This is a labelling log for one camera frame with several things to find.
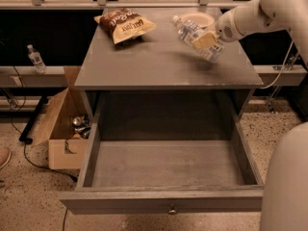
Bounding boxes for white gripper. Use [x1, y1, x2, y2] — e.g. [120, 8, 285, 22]
[192, 9, 244, 50]

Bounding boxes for blue label plastic bottle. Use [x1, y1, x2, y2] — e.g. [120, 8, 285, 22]
[171, 15, 224, 63]

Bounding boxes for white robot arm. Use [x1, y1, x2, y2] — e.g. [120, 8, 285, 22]
[192, 0, 308, 231]

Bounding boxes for grey cabinet counter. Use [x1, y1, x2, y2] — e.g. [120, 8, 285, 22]
[75, 8, 262, 123]

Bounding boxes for open grey drawer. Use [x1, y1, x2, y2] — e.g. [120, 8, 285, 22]
[60, 94, 264, 215]

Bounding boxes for clear water bottle on ledge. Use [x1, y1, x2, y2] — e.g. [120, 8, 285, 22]
[27, 44, 46, 74]

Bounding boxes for metal drawer knob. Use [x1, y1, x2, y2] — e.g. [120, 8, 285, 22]
[168, 206, 177, 215]

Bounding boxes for white bowl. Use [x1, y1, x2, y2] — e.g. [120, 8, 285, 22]
[180, 12, 215, 28]

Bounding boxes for brown chip bag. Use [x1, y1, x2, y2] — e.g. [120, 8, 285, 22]
[94, 8, 157, 44]

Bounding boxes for cans in cardboard box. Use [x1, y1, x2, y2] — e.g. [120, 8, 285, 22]
[71, 115, 91, 140]

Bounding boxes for cardboard box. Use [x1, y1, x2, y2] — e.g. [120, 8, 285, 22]
[32, 66, 88, 169]

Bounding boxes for black table leg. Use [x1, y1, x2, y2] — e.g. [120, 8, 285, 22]
[19, 95, 48, 144]

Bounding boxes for tan shoe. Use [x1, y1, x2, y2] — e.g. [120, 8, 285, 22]
[0, 147, 12, 169]

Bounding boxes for black floor cable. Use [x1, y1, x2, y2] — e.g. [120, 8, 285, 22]
[10, 64, 79, 231]

